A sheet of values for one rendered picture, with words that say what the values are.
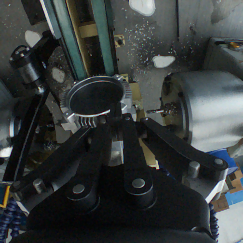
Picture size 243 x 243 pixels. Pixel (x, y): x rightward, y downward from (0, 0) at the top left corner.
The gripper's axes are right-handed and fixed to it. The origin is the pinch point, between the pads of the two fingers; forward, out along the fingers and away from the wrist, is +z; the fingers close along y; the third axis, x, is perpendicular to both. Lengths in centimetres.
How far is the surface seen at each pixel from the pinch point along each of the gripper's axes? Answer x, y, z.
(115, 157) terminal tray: -19.1, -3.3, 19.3
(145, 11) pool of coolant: 24.0, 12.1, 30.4
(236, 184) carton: -419, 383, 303
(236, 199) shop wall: -466, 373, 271
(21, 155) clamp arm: -4.8, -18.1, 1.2
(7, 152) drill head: -8.2, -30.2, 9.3
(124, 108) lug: -2.2, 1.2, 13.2
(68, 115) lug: -2.0, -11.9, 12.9
